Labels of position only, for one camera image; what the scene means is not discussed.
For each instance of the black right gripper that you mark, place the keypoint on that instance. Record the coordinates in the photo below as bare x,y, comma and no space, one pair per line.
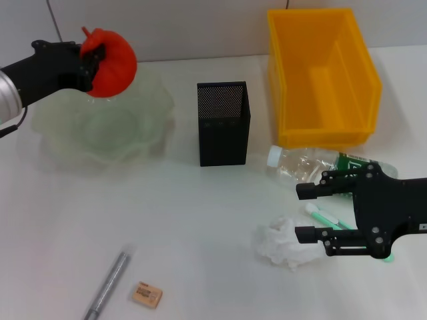
383,206

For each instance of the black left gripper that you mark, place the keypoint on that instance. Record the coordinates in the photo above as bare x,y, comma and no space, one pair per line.
50,73

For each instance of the white paper ball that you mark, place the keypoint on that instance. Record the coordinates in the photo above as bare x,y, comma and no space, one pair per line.
277,243

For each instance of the clear green-label water bottle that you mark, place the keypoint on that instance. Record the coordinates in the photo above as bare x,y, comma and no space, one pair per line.
300,166

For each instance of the mint green utility knife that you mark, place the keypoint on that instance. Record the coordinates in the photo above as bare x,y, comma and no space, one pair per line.
325,216

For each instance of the pale green glass fruit plate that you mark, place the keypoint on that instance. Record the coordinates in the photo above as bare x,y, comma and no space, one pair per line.
116,133

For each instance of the black mesh pen holder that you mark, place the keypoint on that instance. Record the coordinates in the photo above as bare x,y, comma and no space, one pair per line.
221,140

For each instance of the beige eraser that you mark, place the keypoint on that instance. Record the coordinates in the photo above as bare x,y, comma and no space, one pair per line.
146,294

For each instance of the silver metal pen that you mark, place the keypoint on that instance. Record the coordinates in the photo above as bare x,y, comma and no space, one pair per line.
106,286

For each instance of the yellow plastic bin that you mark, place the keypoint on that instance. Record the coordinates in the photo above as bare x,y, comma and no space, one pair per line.
320,100

